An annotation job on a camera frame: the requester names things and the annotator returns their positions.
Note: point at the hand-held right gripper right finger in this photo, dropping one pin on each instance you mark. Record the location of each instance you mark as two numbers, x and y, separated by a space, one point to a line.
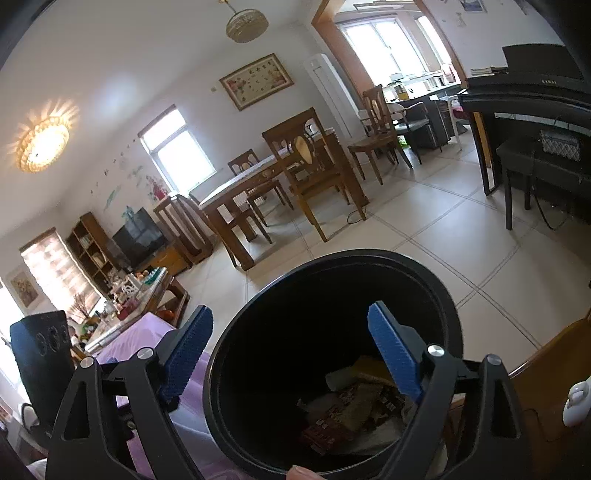
392 346

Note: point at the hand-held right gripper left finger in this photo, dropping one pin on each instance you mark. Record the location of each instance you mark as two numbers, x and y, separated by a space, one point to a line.
187 350

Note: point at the black trash bin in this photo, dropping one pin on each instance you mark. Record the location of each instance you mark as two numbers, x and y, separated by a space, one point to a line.
286 323

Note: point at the person's right hand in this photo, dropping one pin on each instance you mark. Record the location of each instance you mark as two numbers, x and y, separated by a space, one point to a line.
302 473

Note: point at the yellow paper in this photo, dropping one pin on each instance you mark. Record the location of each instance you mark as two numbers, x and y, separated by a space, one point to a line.
369 369

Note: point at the purple tablecloth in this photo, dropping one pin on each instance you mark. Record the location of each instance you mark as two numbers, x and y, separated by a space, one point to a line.
138 337

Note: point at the cluttered coffee table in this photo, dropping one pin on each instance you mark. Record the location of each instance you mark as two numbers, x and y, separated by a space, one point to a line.
143 295

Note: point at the small framed picture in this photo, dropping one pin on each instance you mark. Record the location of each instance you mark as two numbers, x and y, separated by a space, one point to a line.
25 288

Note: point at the brown snack packet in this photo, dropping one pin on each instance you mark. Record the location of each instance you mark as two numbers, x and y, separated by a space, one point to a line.
341 415

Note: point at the pink window blind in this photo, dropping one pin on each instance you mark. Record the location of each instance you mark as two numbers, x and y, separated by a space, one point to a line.
57 272

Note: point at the wooden television stand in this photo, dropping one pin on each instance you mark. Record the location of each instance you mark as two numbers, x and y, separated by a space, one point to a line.
168 261

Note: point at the white plastic wrapper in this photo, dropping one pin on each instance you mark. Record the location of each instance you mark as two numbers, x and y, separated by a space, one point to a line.
378 441

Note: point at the wooden bookshelf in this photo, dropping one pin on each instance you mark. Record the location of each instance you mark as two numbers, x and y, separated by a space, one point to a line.
90 254

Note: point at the wooden rack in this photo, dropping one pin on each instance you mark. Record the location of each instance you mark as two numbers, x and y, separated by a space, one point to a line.
184 230

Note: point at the black television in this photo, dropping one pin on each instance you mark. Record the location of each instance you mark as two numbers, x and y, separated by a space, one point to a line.
138 237

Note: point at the wooden dining chair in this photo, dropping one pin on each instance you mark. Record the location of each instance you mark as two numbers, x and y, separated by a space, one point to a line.
258 184
376 134
309 170
240 221

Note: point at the wooden furniture edge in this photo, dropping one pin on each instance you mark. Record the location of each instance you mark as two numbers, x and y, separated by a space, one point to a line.
554 350

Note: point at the wooden dining table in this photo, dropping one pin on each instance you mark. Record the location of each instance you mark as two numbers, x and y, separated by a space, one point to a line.
249 184

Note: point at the white ceramic figure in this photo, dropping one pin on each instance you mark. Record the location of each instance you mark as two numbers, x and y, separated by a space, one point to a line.
577 404

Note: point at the bright window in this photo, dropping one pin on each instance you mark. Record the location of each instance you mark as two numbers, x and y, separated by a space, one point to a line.
178 150

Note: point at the round ceiling lamp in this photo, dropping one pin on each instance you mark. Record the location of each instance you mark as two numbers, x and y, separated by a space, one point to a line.
42 145

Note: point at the black piano bench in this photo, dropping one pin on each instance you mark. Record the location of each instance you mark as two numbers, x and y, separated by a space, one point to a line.
540 170

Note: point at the grey cabinet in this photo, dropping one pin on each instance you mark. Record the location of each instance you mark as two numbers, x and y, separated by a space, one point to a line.
431 115

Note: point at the grey quilted handbag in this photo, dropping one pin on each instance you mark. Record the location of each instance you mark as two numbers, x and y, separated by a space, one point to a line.
559 145

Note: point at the white standing air conditioner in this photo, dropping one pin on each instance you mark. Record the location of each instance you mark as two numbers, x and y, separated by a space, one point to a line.
330 92

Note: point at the framed floral picture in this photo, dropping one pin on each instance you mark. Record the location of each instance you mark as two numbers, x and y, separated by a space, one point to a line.
256 81

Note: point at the black piano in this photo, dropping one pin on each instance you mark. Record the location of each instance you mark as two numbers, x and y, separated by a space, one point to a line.
531 97

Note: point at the stack of books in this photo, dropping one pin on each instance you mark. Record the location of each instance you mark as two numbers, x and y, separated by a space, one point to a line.
488 71

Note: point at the large balcony window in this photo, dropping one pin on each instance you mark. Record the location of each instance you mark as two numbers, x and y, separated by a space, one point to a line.
383 46

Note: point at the hanging chandelier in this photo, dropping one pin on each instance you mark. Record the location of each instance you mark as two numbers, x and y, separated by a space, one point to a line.
247 23

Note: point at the red wall decoration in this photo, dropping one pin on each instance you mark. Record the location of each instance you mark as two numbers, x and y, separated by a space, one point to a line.
158 188

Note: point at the metal frame chair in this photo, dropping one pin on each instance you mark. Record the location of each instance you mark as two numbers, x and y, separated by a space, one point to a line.
413 124

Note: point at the wall poster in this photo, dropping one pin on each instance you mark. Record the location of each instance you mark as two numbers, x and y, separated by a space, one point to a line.
473 5

